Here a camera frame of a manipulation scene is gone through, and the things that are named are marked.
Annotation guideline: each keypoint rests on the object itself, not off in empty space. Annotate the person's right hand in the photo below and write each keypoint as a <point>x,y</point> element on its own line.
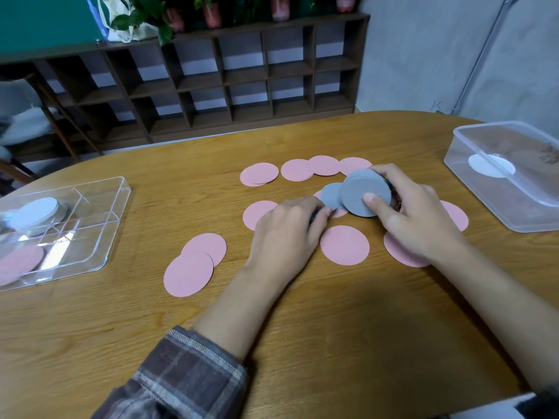
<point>419,226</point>

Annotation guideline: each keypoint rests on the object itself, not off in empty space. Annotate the person's left hand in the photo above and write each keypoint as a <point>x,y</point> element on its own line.
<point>284,244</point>

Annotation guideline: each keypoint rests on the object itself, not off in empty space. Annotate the pile of round paper discs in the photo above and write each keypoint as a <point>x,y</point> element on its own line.
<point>345,245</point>

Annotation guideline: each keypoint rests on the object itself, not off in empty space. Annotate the neat grey paper circle stack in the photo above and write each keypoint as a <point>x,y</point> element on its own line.
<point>360,194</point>

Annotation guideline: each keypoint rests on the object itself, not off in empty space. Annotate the white disc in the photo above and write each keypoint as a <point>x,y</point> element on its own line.
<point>484,166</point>

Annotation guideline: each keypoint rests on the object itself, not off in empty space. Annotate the clear divided tray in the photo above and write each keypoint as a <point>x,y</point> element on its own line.
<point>105,191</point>

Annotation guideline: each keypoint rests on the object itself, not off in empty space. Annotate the neat white paper circle stack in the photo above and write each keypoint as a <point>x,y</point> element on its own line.
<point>35,211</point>

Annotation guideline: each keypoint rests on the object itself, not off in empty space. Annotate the pink disc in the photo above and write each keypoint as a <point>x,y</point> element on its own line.
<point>17,263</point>

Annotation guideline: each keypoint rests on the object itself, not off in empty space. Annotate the person's left forearm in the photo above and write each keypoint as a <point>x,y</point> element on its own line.
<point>227,322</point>

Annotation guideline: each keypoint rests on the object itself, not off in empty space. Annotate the person's right forearm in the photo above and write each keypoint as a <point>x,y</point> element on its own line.
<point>502,305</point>

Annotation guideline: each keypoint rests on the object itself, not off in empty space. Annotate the translucent plastic tub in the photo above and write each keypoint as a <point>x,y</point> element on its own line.
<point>524,213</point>

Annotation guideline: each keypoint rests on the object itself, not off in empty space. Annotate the dark wooden cubby shelf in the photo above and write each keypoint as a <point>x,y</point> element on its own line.
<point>244,74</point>

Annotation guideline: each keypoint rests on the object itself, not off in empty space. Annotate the white tote bag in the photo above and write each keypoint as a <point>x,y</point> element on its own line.
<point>131,32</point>

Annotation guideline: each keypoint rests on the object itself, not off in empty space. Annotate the grey chair with wooden legs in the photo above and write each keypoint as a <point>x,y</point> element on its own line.
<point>13,170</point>
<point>17,122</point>

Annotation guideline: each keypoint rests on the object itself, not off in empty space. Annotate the blue bottle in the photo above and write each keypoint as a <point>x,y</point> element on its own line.
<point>94,17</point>

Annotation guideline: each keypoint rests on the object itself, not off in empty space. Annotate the grey wall pipe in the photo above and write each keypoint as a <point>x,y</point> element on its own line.
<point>480,56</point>

